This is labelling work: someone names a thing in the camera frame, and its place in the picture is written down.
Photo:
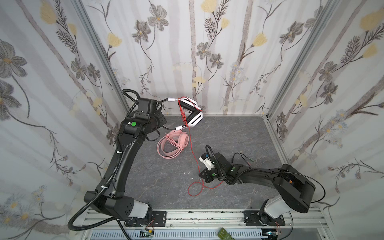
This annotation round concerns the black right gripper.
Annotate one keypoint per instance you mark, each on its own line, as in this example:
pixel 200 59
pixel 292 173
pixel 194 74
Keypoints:
pixel 207 173

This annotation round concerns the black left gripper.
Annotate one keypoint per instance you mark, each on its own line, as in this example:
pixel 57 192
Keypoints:
pixel 190 111

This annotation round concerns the pink headset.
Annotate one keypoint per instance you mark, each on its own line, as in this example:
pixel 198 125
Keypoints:
pixel 177 139

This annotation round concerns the white black headset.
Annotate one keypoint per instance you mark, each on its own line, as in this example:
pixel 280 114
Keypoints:
pixel 191 113

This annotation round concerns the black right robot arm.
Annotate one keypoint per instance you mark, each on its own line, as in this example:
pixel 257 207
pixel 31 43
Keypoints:
pixel 295 190

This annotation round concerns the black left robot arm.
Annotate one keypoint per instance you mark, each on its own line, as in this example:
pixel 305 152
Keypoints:
pixel 108 198

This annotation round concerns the green circuit board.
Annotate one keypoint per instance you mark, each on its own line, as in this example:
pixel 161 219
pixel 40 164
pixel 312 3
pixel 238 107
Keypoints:
pixel 224 235

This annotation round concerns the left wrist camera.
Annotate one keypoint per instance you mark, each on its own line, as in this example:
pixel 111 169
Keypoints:
pixel 146 107

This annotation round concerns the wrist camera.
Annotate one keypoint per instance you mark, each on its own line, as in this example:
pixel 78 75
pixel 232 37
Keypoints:
pixel 205 159
pixel 146 107

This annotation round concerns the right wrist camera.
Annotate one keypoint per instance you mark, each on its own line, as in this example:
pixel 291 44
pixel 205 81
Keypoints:
pixel 205 159

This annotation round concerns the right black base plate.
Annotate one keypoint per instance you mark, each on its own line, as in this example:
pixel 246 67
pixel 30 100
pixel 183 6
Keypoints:
pixel 253 219

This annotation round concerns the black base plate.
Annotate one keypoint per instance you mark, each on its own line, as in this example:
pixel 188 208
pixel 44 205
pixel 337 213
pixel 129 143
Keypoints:
pixel 253 219
pixel 159 219

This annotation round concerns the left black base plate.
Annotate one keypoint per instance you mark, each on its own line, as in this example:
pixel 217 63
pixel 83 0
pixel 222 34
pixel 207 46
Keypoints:
pixel 159 219

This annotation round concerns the aluminium mounting rail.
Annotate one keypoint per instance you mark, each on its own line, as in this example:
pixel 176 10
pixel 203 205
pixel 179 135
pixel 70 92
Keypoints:
pixel 205 225

